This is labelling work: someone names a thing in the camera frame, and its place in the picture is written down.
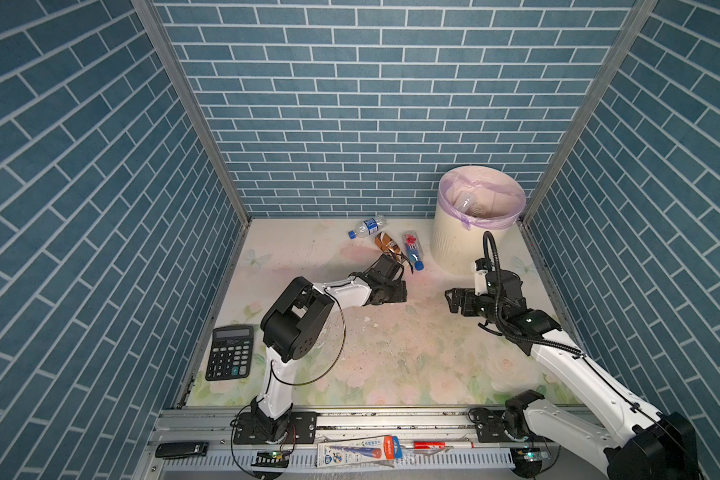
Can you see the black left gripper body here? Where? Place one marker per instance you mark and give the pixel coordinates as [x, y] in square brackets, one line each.
[392, 291]

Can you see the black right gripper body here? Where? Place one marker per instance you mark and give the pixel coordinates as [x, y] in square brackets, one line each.
[473, 304]

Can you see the amber small bottle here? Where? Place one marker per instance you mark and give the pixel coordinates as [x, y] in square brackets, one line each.
[390, 247]

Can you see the blue label water bottle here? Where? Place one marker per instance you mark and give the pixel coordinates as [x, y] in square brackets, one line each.
[368, 227]

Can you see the clear bottle red cap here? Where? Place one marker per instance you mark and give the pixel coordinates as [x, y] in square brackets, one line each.
[464, 202]

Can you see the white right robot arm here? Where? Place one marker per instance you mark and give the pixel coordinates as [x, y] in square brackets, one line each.
[631, 438]

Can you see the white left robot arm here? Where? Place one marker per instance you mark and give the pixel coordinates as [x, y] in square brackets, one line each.
[296, 319]

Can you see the white bin with pink liner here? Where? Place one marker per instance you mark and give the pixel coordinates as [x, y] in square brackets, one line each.
[457, 238]

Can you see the blue red label bottle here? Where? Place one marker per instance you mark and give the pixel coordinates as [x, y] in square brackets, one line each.
[413, 250]

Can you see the white glue tube package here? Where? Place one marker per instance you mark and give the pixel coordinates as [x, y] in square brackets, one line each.
[370, 450]

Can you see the black calculator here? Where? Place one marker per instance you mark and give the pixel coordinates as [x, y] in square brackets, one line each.
[230, 354]

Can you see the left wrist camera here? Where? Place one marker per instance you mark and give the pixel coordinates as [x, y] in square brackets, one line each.
[387, 268]

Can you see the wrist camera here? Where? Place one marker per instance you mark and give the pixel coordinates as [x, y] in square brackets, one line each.
[387, 268]
[482, 267]

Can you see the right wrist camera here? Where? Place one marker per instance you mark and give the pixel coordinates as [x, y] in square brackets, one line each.
[482, 267]

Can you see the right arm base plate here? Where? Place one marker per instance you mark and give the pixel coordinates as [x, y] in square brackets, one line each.
[489, 425]

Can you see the red handled tool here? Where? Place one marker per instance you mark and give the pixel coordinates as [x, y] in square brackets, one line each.
[436, 446]

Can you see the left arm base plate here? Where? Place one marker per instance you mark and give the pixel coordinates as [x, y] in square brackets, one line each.
[295, 427]

